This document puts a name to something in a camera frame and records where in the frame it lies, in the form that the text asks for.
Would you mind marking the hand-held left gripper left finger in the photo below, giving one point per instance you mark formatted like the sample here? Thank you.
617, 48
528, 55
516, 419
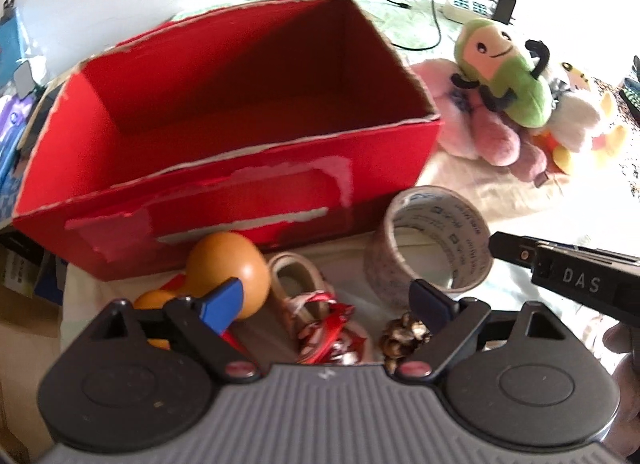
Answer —
220, 301

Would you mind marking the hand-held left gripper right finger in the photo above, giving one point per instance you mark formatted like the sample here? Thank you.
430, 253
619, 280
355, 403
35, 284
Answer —
430, 304

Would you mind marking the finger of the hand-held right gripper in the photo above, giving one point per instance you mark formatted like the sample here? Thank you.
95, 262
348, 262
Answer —
515, 246

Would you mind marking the orange wooden gourd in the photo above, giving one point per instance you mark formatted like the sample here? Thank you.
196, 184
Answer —
235, 259

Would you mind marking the printed packing tape roll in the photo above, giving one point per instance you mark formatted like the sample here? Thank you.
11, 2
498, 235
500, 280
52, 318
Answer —
385, 254

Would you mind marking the beige tape roll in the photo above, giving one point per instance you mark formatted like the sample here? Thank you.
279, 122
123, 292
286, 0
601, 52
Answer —
300, 259

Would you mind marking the red and white ribbon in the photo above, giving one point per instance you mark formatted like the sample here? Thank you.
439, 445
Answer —
325, 326

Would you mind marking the large red cardboard box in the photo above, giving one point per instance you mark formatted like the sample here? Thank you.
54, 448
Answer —
240, 194

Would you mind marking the person's right hand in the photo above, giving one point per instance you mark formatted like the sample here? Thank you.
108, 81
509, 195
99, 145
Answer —
622, 344

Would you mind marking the cream blanket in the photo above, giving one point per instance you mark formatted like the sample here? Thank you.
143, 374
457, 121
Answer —
525, 204

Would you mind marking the pink plush toy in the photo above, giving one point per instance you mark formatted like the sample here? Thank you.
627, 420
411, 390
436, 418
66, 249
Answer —
490, 139

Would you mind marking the white and yellow plush toy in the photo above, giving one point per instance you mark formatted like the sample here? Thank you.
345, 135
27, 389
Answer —
580, 129

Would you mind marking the green plush toy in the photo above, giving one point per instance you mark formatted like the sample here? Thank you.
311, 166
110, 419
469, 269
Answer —
510, 74

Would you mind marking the blue checkered cloth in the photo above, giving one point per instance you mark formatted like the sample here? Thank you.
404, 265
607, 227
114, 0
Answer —
7, 194

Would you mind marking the black charger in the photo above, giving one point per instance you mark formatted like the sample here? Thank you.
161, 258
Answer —
506, 6

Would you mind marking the white power strip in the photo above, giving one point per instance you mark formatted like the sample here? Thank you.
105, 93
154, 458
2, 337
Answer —
465, 1

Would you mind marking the purple white packet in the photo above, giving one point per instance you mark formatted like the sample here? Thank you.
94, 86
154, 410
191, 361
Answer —
10, 116

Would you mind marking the small mirror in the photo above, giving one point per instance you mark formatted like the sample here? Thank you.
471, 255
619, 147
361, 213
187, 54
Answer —
23, 79

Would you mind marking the blue plastic pouch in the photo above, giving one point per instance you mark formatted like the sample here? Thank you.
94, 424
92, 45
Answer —
10, 39

